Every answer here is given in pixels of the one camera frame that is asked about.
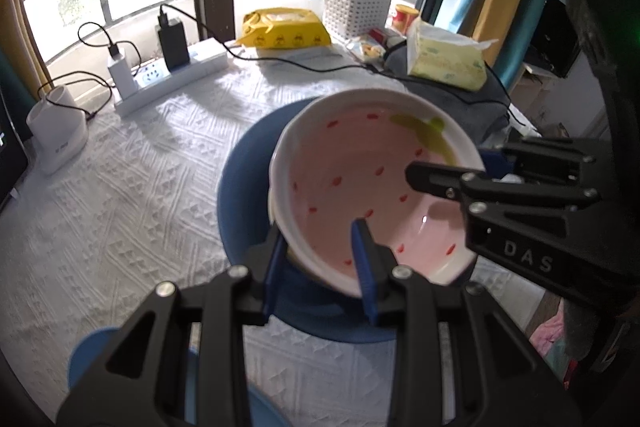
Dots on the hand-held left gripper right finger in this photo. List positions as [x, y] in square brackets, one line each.
[361, 267]

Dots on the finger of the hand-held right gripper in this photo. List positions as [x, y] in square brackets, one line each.
[545, 159]
[440, 182]

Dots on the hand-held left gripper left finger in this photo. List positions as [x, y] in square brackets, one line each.
[274, 277]

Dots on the white pink strawberry bowl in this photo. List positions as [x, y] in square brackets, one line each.
[360, 167]

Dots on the blue bowl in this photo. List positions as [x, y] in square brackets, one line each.
[245, 187]

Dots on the blue plate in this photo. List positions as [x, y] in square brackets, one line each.
[95, 357]

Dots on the person's right hand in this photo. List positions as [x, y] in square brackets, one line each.
[580, 332]

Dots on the black monitor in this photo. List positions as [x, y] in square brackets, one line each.
[552, 37]

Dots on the pale yellow tissue pack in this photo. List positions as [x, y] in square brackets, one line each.
[445, 57]

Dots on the snack packet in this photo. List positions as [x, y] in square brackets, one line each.
[367, 49]

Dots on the teal curtain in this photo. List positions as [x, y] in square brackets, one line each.
[540, 7]

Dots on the white textured tablecloth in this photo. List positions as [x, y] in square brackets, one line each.
[150, 187]

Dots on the red can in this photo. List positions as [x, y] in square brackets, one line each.
[404, 19]

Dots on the white perforated basket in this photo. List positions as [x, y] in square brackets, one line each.
[357, 9]

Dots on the yellow wipes pack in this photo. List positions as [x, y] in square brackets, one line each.
[285, 29]

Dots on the white power strip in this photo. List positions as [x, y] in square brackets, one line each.
[170, 77]

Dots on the white charger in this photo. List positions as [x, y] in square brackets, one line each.
[121, 74]

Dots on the black charger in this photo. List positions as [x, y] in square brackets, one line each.
[172, 42]

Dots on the white desk lamp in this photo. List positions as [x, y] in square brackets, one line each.
[57, 132]

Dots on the black tablet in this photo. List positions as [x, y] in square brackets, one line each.
[10, 147]

